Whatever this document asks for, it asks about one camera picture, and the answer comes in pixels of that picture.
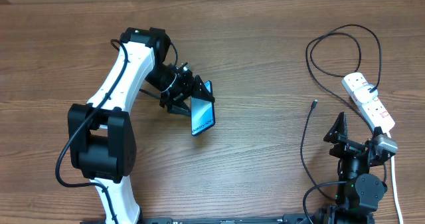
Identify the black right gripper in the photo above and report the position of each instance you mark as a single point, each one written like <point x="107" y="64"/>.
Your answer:
<point x="335" y="133"/>

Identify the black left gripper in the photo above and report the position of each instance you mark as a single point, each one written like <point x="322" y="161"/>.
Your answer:
<point x="187" y="87"/>

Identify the Samsung Galaxy smartphone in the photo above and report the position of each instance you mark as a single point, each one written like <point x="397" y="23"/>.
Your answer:
<point x="202" y="114"/>

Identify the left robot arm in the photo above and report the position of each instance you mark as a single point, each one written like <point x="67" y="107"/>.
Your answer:
<point x="101" y="139"/>

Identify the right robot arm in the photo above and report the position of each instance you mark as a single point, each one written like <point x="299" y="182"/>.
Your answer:
<point x="358" y="191"/>

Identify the white charger plug adapter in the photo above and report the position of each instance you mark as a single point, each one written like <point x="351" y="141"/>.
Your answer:
<point x="364" y="94"/>

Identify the white power strip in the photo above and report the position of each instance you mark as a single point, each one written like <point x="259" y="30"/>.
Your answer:
<point x="374" y="111"/>

